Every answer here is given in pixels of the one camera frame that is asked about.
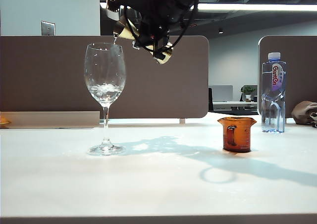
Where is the small potted green plant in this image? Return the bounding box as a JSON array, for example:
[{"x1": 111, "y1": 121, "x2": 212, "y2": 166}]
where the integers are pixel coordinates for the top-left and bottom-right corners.
[{"x1": 241, "y1": 85, "x2": 257, "y2": 103}]

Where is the beige crumpled cloth bag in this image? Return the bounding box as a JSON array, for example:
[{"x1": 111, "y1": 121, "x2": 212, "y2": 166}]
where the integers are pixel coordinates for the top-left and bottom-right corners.
[{"x1": 290, "y1": 101, "x2": 317, "y2": 128}]

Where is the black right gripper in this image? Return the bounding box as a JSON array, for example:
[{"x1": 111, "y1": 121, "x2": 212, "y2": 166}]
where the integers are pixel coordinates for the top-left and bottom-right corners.
[{"x1": 132, "y1": 9, "x2": 174, "y2": 60}]

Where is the wide brown desk divider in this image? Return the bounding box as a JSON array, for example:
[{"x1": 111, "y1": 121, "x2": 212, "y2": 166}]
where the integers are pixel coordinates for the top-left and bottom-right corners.
[{"x1": 0, "y1": 35, "x2": 210, "y2": 119}]

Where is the brown desk divider white-edged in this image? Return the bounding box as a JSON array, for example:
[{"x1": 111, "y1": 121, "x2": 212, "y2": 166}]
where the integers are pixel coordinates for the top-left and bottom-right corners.
[{"x1": 257, "y1": 35, "x2": 317, "y2": 119}]

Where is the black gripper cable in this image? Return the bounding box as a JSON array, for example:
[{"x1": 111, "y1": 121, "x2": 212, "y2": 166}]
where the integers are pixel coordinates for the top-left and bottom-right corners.
[
  {"x1": 123, "y1": 5, "x2": 141, "y2": 45},
  {"x1": 163, "y1": 0, "x2": 199, "y2": 52}
]

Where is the metal wall switch plate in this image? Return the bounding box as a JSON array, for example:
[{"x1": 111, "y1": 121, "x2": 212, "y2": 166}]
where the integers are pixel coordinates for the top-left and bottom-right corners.
[{"x1": 41, "y1": 21, "x2": 56, "y2": 37}]

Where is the clear plastic water bottle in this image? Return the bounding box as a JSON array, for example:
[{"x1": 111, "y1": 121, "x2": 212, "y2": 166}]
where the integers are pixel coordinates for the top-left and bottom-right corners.
[{"x1": 261, "y1": 52, "x2": 288, "y2": 134}]

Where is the white background desk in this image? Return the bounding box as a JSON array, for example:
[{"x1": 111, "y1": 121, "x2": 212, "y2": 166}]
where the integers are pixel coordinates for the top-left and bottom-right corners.
[{"x1": 212, "y1": 101, "x2": 258, "y2": 111}]

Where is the gold double jigger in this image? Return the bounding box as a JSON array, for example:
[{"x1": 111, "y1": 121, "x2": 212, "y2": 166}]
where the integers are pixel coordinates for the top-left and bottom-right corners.
[{"x1": 113, "y1": 20, "x2": 174, "y2": 65}]

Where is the long ceiling strip light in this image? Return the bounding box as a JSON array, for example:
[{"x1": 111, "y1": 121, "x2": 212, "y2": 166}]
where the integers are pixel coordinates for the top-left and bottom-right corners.
[{"x1": 100, "y1": 2, "x2": 317, "y2": 12}]

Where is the grey background desk screen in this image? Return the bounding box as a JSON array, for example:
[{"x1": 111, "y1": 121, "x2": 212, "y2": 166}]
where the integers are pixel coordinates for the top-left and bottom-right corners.
[{"x1": 209, "y1": 85, "x2": 234, "y2": 102}]

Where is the clear wine glass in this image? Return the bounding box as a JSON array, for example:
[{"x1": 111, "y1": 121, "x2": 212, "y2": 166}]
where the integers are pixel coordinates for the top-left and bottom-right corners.
[{"x1": 83, "y1": 42, "x2": 127, "y2": 156}]

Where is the small amber measuring cup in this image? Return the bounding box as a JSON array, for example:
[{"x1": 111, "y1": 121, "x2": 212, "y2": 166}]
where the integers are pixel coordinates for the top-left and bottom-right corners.
[{"x1": 217, "y1": 116, "x2": 257, "y2": 153}]

